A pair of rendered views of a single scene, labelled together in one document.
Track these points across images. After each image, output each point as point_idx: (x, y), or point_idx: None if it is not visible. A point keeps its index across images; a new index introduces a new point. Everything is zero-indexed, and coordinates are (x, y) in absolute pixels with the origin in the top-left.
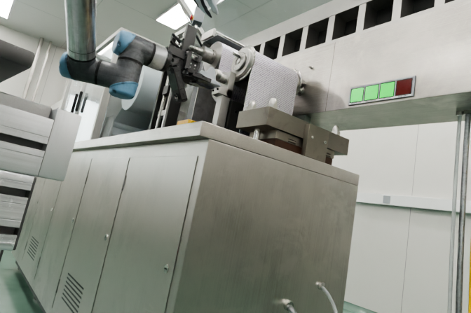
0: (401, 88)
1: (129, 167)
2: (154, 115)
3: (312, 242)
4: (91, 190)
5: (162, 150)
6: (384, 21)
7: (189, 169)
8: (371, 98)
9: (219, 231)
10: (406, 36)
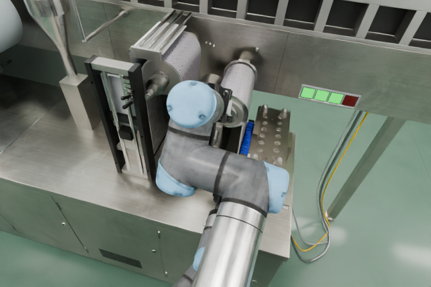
0: (348, 101)
1: (160, 228)
2: (115, 151)
3: None
4: (84, 218)
5: None
6: (337, 11)
7: (266, 259)
8: (320, 99)
9: None
10: (365, 61)
